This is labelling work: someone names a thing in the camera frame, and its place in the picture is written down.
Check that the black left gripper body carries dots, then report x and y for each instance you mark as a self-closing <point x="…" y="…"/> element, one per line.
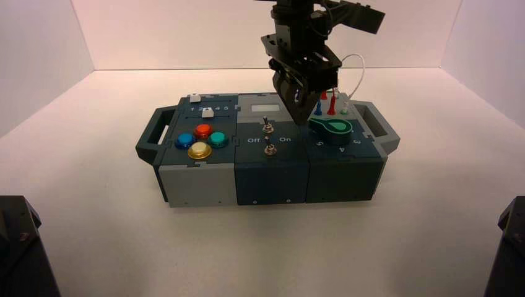
<point x="303" y="53"/>

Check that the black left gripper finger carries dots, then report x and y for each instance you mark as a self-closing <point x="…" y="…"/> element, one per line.
<point x="285" y="92"/>
<point x="309" y="96"/>

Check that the green pointer knob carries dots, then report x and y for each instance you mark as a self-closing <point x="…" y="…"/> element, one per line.
<point x="332" y="129"/>

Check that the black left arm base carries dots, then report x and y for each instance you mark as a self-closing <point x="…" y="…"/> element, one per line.
<point x="20" y="254"/>

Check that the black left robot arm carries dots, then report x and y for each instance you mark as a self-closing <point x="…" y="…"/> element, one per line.
<point x="291" y="10"/>

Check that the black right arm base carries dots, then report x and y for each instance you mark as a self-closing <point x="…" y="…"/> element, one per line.
<point x="508" y="254"/>

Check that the red banana plug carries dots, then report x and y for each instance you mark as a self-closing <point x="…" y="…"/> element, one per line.
<point x="324" y="95"/>
<point x="331" y="106"/>

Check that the blue banana plug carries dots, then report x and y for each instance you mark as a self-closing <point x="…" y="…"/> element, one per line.
<point x="318" y="109"/>

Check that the green banana plug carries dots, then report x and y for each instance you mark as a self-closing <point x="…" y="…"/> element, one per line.
<point x="344" y="110"/>

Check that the white slider cap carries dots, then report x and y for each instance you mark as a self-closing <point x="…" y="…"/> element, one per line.
<point x="195" y="98"/>
<point x="208" y="112"/>

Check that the green round push button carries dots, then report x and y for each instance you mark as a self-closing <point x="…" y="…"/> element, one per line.
<point x="218" y="139"/>

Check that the red round push button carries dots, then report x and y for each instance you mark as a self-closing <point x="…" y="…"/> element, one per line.
<point x="203" y="131"/>

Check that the yellow round push button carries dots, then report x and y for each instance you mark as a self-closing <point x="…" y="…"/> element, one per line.
<point x="199" y="151"/>

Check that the blue round push button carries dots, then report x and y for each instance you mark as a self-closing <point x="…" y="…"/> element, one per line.
<point x="185" y="141"/>

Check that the grey and teal control box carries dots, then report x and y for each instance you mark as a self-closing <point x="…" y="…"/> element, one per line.
<point x="197" y="184"/>

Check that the metal toggle switch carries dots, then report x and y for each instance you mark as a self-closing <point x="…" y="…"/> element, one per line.
<point x="267" y="126"/>
<point x="269" y="147"/>

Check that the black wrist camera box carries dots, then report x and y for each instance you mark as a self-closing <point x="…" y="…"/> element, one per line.
<point x="361" y="18"/>

